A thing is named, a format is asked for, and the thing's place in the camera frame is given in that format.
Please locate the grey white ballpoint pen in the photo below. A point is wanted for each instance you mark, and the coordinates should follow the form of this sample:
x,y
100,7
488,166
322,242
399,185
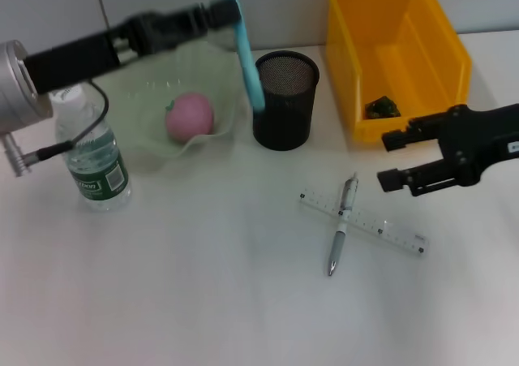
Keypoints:
x,y
337,244

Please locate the black mesh pen holder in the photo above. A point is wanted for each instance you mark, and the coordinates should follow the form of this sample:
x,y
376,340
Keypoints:
x,y
288,114

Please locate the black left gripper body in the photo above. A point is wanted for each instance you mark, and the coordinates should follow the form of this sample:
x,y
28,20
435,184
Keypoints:
x,y
81,57

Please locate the translucent green fruit plate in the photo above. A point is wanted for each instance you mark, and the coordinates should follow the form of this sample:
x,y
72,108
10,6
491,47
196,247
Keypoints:
x,y
211,78

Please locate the transparent plastic ruler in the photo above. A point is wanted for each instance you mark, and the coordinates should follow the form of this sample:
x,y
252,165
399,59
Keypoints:
x,y
397,232

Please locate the green plastic wrapper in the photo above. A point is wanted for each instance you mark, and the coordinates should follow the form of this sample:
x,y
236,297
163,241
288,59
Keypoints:
x,y
381,108

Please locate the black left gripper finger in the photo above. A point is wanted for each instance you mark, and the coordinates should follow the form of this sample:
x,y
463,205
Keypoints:
x,y
223,13
162,48

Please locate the blue teal scissors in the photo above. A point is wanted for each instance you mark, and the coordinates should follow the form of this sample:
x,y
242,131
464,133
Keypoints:
x,y
247,57

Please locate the clear green-label water bottle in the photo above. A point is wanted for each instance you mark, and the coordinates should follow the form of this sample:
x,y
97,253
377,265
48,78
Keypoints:
x,y
97,155

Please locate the yellow plastic bin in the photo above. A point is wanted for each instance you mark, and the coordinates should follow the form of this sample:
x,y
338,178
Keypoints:
x,y
405,37

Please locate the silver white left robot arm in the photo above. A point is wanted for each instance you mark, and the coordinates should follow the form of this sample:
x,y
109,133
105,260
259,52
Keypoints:
x,y
16,94

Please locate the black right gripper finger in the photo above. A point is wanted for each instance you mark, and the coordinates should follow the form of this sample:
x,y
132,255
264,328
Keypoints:
x,y
391,180
395,140

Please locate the pink toy peach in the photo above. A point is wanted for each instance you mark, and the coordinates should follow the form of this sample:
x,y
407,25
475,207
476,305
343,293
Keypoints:
x,y
190,116

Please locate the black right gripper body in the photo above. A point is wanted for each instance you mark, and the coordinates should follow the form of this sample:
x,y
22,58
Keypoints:
x,y
478,139

